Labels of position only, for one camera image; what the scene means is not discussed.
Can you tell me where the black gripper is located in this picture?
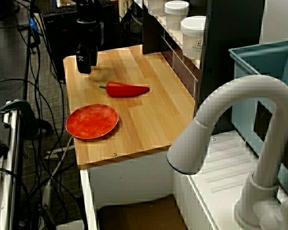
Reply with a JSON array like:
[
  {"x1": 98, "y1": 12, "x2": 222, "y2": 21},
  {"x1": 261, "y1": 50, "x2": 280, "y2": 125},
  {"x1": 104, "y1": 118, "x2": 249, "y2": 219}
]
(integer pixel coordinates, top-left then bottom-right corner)
[{"x1": 75, "y1": 18, "x2": 105, "y2": 75}]

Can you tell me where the red pepper with green stem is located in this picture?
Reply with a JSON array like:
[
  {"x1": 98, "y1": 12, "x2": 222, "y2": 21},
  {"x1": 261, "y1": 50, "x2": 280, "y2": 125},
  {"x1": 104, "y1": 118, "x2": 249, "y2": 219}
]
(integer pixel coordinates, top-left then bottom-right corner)
[{"x1": 98, "y1": 81, "x2": 151, "y2": 98}]

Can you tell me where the red round plate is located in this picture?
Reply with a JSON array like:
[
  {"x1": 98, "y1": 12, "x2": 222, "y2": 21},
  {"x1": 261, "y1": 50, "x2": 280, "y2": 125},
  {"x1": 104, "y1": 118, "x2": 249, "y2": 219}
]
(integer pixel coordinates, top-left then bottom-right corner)
[{"x1": 65, "y1": 103, "x2": 120, "y2": 140}]

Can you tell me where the black computer case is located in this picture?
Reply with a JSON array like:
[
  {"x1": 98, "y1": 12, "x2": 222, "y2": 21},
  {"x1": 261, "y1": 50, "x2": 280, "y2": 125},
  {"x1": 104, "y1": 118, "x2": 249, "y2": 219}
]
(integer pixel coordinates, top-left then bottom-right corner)
[{"x1": 41, "y1": 12, "x2": 80, "y2": 82}]

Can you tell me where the black mesh net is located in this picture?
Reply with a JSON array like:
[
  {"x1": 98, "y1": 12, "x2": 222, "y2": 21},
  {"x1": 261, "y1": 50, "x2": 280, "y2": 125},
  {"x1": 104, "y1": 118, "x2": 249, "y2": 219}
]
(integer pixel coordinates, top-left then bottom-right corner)
[{"x1": 120, "y1": 0, "x2": 144, "y2": 46}]

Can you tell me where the black keyboard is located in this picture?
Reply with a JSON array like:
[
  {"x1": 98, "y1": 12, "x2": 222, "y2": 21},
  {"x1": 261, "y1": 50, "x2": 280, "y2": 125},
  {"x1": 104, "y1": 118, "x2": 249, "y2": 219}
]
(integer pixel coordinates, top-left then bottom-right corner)
[{"x1": 41, "y1": 5, "x2": 79, "y2": 17}]

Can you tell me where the blue tape piece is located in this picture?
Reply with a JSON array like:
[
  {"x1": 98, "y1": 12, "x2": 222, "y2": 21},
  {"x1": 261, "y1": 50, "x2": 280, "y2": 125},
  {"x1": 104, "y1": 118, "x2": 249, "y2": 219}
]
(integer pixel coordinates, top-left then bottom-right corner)
[{"x1": 28, "y1": 15, "x2": 38, "y2": 32}]

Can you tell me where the green clamp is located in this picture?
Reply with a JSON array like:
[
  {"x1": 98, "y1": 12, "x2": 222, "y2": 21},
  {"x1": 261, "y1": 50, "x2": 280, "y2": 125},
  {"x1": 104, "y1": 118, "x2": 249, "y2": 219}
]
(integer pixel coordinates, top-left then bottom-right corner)
[{"x1": 0, "y1": 99, "x2": 39, "y2": 138}]

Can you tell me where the medium clear jar white lid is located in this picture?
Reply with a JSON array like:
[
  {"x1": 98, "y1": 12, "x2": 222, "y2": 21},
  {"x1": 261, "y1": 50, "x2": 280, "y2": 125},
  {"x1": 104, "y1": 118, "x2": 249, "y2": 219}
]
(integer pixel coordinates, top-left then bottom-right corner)
[{"x1": 164, "y1": 0, "x2": 191, "y2": 31}]

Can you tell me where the large clear jar white lid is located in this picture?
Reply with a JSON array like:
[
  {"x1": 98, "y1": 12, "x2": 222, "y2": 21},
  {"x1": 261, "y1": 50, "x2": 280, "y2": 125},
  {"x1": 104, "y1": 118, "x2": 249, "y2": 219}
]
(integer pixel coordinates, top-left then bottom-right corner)
[{"x1": 180, "y1": 15, "x2": 206, "y2": 61}]

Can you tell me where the silver metal pole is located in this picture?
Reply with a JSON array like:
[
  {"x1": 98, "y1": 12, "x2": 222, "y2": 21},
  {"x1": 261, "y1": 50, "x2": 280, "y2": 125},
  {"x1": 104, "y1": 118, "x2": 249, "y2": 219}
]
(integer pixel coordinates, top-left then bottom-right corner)
[{"x1": 0, "y1": 105, "x2": 23, "y2": 230}]

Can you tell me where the white sink cabinet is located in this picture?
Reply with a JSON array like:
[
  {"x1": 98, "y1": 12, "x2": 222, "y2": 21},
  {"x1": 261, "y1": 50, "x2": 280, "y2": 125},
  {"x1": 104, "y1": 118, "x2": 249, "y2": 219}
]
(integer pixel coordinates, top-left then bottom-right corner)
[{"x1": 79, "y1": 130, "x2": 288, "y2": 230}]

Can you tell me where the black shelf unit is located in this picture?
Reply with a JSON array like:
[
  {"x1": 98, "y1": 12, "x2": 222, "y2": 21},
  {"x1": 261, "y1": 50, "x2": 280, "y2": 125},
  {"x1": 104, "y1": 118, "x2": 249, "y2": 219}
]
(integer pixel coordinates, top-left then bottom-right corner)
[{"x1": 142, "y1": 0, "x2": 265, "y2": 113}]

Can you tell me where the teal plastic bin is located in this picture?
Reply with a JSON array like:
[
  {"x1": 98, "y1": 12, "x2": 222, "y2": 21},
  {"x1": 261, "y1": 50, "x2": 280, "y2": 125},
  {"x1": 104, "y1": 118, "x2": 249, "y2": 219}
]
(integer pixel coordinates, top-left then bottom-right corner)
[{"x1": 228, "y1": 40, "x2": 288, "y2": 200}]

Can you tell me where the white curved faucet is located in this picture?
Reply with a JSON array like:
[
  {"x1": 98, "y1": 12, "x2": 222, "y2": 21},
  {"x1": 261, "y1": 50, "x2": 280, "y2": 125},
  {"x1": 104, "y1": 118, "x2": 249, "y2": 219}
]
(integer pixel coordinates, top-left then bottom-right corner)
[{"x1": 167, "y1": 75, "x2": 288, "y2": 230}]

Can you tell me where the long black cable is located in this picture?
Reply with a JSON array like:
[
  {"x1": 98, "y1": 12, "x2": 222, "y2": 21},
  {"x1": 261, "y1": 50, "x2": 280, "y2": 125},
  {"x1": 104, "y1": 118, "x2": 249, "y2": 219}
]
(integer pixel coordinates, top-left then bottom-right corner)
[{"x1": 0, "y1": 78, "x2": 65, "y2": 183}]

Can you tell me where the white cable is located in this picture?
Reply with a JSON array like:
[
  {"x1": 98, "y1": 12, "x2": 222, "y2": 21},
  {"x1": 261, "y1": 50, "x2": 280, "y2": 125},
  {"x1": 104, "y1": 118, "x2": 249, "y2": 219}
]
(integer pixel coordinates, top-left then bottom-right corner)
[{"x1": 42, "y1": 136, "x2": 75, "y2": 213}]

